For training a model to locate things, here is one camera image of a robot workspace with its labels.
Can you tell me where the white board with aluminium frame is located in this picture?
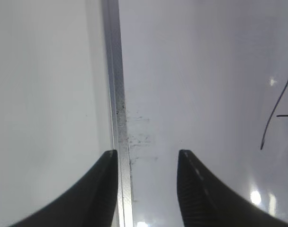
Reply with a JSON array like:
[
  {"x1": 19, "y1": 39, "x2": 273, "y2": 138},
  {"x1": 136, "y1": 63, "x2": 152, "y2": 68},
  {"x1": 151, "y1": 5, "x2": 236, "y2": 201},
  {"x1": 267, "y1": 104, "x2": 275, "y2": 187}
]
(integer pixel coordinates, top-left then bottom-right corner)
[{"x1": 101, "y1": 0, "x2": 288, "y2": 227}]

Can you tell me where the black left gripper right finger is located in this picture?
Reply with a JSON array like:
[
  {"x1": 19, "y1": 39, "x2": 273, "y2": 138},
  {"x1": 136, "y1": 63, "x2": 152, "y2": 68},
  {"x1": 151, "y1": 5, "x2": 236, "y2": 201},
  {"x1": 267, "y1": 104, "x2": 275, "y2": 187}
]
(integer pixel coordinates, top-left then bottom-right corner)
[{"x1": 177, "y1": 149, "x2": 288, "y2": 227}]

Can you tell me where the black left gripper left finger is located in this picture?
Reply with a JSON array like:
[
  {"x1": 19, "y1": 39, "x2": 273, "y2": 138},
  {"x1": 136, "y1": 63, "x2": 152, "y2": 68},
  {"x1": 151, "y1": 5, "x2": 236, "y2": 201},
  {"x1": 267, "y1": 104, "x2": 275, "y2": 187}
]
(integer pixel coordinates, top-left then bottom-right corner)
[{"x1": 14, "y1": 150, "x2": 118, "y2": 227}]

